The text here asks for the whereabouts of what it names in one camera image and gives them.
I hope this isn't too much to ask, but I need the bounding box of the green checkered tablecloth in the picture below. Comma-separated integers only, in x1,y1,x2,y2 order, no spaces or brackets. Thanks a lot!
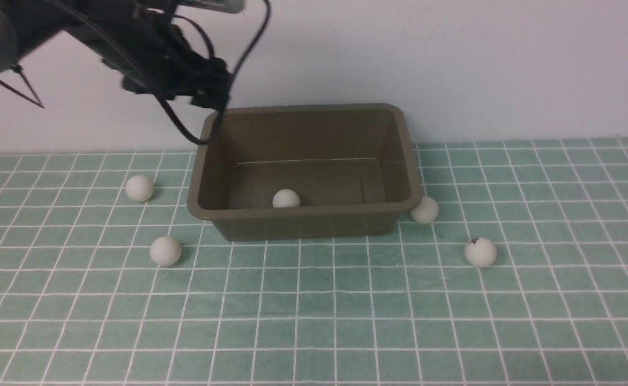
0,138,628,385

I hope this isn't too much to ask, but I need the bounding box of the olive green plastic bin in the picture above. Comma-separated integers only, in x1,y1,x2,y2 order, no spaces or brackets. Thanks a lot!
186,103,424,241

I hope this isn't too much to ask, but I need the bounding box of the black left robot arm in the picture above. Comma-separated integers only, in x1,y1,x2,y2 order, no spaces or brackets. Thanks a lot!
0,1,245,110

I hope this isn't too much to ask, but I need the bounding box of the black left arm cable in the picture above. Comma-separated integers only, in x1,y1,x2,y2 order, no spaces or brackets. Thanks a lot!
41,0,272,146

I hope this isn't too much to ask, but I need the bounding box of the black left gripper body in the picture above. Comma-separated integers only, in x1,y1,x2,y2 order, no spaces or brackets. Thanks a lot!
108,11,231,110

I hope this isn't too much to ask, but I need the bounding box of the white ball with black mark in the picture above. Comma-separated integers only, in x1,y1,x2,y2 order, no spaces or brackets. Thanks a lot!
464,237,498,268

